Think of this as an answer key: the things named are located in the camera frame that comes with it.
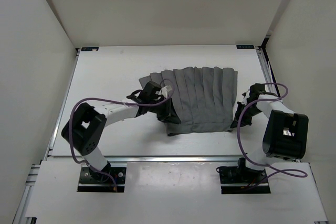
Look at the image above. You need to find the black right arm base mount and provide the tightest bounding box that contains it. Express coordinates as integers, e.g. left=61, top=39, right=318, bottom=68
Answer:
left=216, top=157, right=271, bottom=195

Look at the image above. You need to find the grey pleated skirt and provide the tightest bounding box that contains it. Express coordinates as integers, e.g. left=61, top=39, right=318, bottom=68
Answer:
left=139, top=67, right=238, bottom=136

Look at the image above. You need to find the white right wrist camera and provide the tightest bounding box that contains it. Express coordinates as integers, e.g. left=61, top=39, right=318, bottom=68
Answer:
left=241, top=90, right=250, bottom=106

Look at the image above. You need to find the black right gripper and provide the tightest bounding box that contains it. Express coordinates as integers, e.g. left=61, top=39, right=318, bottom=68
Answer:
left=230, top=101, right=262, bottom=128

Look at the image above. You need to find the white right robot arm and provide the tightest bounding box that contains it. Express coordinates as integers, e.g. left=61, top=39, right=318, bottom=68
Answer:
left=230, top=83, right=309, bottom=182

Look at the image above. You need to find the left blue corner label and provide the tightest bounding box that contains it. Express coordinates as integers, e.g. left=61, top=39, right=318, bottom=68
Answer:
left=81, top=47, right=99, bottom=51

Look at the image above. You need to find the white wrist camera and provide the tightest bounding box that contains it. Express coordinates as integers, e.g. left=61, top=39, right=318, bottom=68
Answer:
left=241, top=90, right=250, bottom=106
left=161, top=85, right=173, bottom=98

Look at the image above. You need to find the right blue corner label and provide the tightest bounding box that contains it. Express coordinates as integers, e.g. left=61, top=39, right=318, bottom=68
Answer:
left=236, top=45, right=255, bottom=50

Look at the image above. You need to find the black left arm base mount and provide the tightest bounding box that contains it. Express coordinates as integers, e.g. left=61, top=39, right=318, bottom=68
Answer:
left=77, top=166, right=127, bottom=193

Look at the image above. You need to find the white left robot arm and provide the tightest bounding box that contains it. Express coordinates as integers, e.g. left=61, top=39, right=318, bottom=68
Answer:
left=61, top=79, right=181, bottom=182

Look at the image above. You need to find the blue corner label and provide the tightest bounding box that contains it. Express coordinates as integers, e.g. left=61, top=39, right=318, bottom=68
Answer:
left=236, top=45, right=255, bottom=50
left=81, top=47, right=99, bottom=51

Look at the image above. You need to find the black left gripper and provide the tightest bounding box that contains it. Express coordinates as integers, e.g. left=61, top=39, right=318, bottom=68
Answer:
left=148, top=96, right=181, bottom=124

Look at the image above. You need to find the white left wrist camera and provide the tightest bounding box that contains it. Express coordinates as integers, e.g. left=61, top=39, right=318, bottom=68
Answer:
left=161, top=85, right=173, bottom=98

